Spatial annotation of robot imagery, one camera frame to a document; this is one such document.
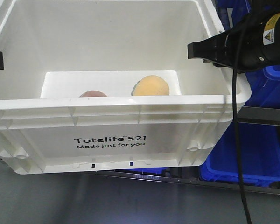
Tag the pink plush toy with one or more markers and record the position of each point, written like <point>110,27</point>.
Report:
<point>93,93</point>

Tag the blue storage bin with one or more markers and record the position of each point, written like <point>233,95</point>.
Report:
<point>260,151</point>

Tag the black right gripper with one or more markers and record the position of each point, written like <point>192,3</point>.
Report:
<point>258,33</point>

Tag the white plastic tote box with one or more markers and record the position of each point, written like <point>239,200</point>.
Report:
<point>55,50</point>

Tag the yellow plush fruit toy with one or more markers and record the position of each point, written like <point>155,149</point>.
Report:
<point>151,86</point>

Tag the blue stacked bins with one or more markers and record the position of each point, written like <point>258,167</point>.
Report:
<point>264,83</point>

